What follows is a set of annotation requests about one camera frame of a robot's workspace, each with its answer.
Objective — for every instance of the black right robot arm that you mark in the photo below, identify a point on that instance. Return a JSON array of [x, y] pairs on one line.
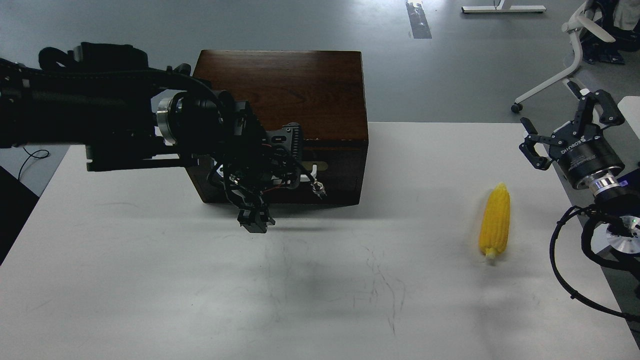
[[610, 235]]

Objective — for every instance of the yellow corn cob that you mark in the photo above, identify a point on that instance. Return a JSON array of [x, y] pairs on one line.
[[495, 228]]

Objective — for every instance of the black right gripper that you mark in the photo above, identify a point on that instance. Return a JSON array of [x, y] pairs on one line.
[[587, 155]]

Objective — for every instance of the dark wooden drawer cabinet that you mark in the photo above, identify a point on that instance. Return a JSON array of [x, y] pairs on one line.
[[321, 90]]

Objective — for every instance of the white desk base bar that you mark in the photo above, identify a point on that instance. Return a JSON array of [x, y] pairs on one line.
[[503, 7]]

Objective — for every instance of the white side table edge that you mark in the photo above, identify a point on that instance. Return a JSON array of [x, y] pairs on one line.
[[630, 108]]

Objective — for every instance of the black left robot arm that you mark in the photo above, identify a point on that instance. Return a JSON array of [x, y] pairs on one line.
[[131, 116]]

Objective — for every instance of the white office chair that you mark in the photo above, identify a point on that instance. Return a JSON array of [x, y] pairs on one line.
[[599, 30]]

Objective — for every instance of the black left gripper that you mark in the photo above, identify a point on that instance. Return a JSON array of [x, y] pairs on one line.
[[238, 156]]

